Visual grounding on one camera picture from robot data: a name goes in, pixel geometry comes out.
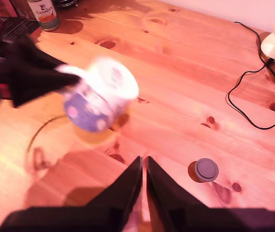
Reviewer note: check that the dark grey coffee capsule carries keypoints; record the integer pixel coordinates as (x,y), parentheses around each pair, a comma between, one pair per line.
(206,169)

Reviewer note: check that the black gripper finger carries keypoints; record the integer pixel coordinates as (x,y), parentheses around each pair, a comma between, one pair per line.
(118,205)
(31,58)
(171,205)
(35,87)

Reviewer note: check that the white mug with blue cartoon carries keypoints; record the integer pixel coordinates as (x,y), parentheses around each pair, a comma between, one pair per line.
(98,96)

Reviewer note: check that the white labelled tin can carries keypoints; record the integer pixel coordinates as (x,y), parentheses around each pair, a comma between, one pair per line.
(45,14)

